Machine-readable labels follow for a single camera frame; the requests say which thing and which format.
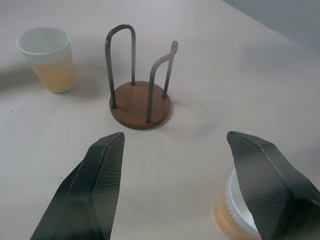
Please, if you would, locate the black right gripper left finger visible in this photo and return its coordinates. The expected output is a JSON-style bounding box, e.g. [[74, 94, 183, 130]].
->
[[29, 131, 126, 240]]

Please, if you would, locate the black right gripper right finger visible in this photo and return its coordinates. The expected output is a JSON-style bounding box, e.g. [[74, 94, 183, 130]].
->
[[226, 130, 320, 240]]

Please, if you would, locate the white and yellow paper cup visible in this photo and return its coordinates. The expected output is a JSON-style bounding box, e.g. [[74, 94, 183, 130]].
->
[[16, 27, 77, 94], [211, 169, 261, 240]]

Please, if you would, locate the wooden base wire cup holder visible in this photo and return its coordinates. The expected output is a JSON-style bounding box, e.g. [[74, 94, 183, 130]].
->
[[104, 23, 179, 131]]

